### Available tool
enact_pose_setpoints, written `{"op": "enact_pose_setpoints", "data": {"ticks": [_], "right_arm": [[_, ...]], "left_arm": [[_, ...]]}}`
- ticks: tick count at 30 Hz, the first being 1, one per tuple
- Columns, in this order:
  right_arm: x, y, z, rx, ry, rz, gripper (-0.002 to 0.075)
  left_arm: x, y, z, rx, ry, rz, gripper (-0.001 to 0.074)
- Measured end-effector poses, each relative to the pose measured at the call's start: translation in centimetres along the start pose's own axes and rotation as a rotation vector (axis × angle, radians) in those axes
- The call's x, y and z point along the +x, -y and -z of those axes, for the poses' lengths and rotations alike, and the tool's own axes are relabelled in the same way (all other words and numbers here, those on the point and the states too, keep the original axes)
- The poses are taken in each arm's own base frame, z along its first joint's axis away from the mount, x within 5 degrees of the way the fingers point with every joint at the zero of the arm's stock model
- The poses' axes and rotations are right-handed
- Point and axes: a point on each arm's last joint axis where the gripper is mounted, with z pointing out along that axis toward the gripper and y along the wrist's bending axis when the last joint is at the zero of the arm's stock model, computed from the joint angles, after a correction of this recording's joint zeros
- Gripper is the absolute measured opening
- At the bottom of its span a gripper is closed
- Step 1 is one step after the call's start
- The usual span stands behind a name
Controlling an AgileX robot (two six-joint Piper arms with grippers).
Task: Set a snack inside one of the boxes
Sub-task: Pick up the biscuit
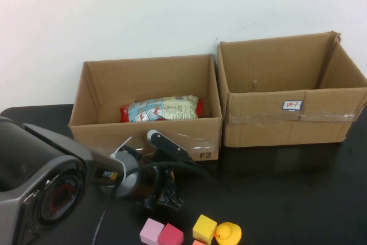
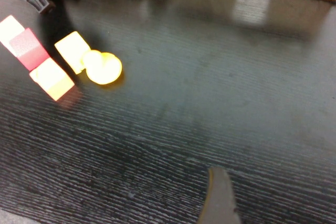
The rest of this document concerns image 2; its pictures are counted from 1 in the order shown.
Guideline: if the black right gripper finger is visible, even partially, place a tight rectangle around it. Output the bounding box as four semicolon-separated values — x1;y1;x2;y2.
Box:
196;167;242;224

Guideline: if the light pink foam cube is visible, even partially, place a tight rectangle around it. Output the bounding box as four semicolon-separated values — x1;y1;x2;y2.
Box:
0;15;26;51

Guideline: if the dark red foam cube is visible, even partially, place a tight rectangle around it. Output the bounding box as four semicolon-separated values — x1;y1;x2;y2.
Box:
9;27;50;71

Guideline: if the yellow foam cube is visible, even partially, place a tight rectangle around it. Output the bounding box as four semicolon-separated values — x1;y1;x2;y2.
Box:
54;31;91;75

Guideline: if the orange foam cube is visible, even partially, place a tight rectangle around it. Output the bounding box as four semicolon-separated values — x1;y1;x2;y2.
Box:
28;58;76;102

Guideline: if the yellow rubber duck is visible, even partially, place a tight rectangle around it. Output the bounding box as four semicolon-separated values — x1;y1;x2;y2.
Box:
81;50;123;86

